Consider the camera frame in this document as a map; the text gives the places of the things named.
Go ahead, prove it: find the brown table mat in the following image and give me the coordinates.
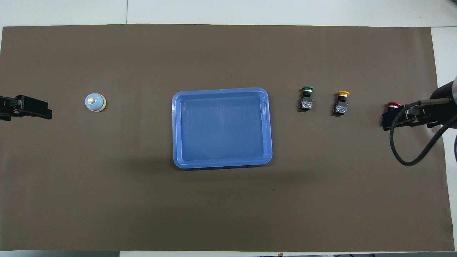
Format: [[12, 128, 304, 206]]
[[0, 24, 456, 252]]

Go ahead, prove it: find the blue service bell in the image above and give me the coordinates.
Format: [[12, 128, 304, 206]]
[[85, 93, 107, 112]]

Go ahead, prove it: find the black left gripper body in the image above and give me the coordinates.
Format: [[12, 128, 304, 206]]
[[0, 95, 22, 122]]

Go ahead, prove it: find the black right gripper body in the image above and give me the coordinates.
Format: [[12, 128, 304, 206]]
[[403, 102, 447, 129]]

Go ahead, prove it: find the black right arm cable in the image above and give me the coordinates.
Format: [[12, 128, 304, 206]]
[[389, 98, 451, 167]]

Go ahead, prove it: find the green push button switch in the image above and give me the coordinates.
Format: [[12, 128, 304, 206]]
[[298, 86, 315, 112]]

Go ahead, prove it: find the blue plastic tray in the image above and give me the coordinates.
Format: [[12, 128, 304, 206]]
[[172, 87, 273, 169]]

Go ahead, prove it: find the yellow push button switch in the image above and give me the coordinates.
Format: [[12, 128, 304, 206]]
[[333, 91, 351, 116]]

